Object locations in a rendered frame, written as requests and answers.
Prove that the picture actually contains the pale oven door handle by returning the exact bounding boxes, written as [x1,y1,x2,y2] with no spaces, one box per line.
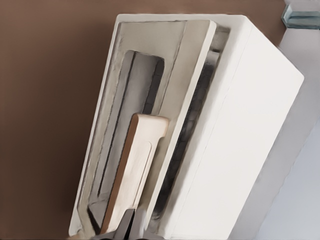
[99,113,171,236]

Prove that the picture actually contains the white oven door with window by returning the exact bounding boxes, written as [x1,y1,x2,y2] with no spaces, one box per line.
[68,19,218,239]

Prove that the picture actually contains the white oven body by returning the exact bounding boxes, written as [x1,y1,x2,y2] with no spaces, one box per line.
[113,12,305,240]

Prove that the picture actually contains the silver frame post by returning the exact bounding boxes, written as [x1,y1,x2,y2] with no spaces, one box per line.
[281,4,320,31]

